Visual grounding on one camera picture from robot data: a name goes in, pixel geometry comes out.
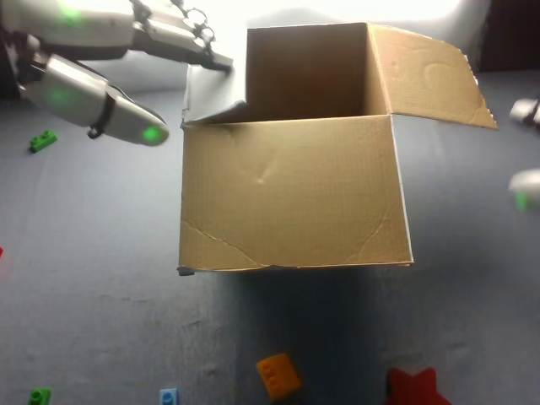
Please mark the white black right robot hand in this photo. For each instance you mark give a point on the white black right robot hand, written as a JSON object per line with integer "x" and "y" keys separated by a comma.
{"x": 527, "y": 111}

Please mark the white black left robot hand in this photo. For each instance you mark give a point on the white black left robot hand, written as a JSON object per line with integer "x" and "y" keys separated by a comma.
{"x": 76, "y": 88}

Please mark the cardboard box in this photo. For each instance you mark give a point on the cardboard box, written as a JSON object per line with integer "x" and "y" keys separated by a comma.
{"x": 291, "y": 190}

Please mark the green toy building block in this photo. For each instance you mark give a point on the green toy building block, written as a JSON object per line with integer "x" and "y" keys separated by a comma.
{"x": 39, "y": 397}
{"x": 42, "y": 141}

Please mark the dark background panel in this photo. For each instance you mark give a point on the dark background panel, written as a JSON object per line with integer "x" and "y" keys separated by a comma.
{"x": 510, "y": 34}

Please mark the grey table cloth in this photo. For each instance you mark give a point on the grey table cloth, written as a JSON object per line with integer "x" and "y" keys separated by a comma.
{"x": 105, "y": 295}

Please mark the red star toy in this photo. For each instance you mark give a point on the red star toy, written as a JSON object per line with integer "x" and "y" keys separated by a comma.
{"x": 415, "y": 390}

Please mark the small blue toy block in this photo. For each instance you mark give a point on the small blue toy block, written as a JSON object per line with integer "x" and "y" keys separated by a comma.
{"x": 169, "y": 397}

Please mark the orange toy building block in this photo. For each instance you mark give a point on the orange toy building block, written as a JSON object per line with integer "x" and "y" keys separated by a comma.
{"x": 278, "y": 377}

